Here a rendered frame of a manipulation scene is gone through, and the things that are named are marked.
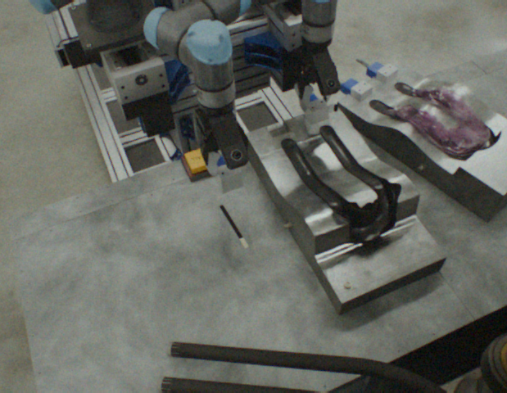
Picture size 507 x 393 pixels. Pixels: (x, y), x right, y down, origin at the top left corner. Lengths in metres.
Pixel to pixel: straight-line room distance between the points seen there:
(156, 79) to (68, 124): 1.45
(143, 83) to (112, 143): 0.93
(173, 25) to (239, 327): 0.62
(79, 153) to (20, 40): 1.11
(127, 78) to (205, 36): 0.50
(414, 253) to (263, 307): 0.35
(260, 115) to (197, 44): 1.45
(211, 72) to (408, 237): 0.57
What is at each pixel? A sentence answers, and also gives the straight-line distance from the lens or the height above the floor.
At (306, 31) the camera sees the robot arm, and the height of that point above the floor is 1.15.
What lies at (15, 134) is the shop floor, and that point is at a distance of 2.87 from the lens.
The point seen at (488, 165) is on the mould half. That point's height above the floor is 0.91.
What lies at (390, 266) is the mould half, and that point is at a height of 0.86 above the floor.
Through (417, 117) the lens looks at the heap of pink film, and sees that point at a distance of 1.34.
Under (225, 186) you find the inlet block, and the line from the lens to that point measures 1.14.
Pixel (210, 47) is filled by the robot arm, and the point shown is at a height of 1.29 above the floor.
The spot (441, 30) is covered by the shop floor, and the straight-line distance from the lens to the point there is 3.33.
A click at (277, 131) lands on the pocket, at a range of 1.34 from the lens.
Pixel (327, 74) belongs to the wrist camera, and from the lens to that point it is 1.20.
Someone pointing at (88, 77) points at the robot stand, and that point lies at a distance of 2.67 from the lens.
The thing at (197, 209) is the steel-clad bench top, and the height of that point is 0.80.
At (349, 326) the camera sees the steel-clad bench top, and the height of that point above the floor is 0.80.
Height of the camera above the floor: 1.82
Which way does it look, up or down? 53 degrees down
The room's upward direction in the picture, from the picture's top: 3 degrees counter-clockwise
